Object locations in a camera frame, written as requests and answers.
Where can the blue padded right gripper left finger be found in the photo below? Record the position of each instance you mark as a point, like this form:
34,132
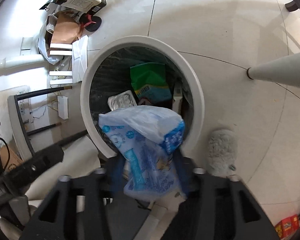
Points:
56,216

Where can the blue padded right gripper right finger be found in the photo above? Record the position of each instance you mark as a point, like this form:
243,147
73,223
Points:
216,208

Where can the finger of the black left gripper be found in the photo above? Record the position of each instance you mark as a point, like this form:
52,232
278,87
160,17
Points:
16,182

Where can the blue white plastic bag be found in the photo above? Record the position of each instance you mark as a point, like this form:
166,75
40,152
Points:
146,136

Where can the white round trash bin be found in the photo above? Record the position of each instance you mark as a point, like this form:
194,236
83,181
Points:
154,74

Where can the grey fluffy slipper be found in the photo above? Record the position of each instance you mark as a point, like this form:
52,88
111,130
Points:
221,153

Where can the red snack box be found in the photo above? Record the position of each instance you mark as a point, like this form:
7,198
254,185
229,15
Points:
286,227

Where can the white power adapter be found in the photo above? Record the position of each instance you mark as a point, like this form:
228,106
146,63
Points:
63,111

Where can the grey table leg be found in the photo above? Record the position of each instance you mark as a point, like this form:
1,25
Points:
285,70

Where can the brown paper bag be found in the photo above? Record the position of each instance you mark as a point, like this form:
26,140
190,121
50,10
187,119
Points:
63,29

